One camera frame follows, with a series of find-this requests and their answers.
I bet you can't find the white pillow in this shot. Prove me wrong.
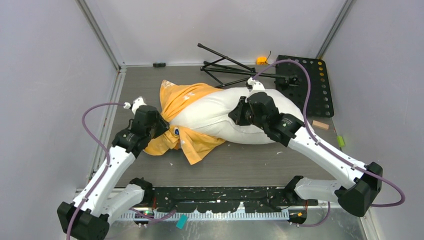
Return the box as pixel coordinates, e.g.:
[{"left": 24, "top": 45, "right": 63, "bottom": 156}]
[{"left": 168, "top": 86, "right": 305, "bottom": 146}]

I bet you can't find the yellow printed pillowcase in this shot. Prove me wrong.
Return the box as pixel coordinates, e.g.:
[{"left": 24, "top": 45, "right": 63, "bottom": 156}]
[{"left": 143, "top": 80, "right": 225, "bottom": 165}]

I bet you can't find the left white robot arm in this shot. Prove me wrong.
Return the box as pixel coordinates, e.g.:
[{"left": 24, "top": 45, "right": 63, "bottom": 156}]
[{"left": 57, "top": 103, "right": 169, "bottom": 240}]

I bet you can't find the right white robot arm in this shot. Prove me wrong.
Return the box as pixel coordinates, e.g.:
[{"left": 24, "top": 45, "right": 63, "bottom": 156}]
[{"left": 228, "top": 92, "right": 383, "bottom": 217}]

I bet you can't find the black folded tripod stand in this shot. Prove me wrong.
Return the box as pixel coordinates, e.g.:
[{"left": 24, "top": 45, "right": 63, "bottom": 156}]
[{"left": 197, "top": 43, "right": 300, "bottom": 88}]

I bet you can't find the black perforated metal plate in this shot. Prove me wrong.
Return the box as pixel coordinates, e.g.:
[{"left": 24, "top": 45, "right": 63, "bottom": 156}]
[{"left": 275, "top": 55, "right": 334, "bottom": 118}]

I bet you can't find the orange tape roll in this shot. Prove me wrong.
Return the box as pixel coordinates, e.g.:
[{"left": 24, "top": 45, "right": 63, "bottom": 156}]
[{"left": 255, "top": 56, "right": 268, "bottom": 65}]

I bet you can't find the wooden block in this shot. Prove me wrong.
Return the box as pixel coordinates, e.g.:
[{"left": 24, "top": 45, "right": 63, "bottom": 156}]
[{"left": 311, "top": 120, "right": 330, "bottom": 130}]

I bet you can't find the green block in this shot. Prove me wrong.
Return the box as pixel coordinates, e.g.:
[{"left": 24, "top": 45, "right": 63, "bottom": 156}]
[{"left": 336, "top": 135, "right": 346, "bottom": 148}]

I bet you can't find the teal tape piece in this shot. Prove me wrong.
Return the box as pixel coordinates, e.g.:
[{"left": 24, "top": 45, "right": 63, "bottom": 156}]
[{"left": 175, "top": 214, "right": 189, "bottom": 230}]

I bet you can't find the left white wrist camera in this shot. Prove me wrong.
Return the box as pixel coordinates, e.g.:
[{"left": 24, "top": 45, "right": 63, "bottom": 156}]
[{"left": 123, "top": 96, "right": 147, "bottom": 115}]

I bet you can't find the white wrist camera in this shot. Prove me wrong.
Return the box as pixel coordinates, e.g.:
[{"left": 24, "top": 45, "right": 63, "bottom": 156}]
[
  {"left": 246, "top": 77, "right": 265, "bottom": 96},
  {"left": 123, "top": 96, "right": 147, "bottom": 115}
]

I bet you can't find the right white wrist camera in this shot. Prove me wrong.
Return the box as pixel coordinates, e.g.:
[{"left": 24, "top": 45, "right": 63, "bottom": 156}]
[{"left": 246, "top": 77, "right": 265, "bottom": 96}]

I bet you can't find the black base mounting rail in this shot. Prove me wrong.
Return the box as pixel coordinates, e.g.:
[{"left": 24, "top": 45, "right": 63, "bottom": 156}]
[{"left": 135, "top": 186, "right": 318, "bottom": 214}]

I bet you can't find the white slotted cable duct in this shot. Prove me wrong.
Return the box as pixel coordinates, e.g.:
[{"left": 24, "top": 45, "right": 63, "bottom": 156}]
[{"left": 117, "top": 209, "right": 290, "bottom": 221}]

